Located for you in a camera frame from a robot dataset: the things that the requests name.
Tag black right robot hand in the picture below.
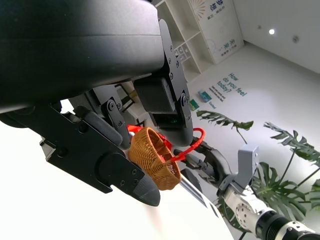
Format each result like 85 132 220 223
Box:
173 140 235 193

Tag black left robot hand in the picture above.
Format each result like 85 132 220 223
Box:
0 0 195 207

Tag white printed wall poster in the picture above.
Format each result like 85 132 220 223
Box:
186 0 245 65

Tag white cubby shelf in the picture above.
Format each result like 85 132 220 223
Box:
154 0 216 76

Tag monstera plant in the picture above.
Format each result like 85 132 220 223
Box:
195 109 320 240

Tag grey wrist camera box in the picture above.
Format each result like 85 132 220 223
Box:
236 145 260 188

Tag wicker basket with red handle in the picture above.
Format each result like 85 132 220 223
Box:
126 126 206 192

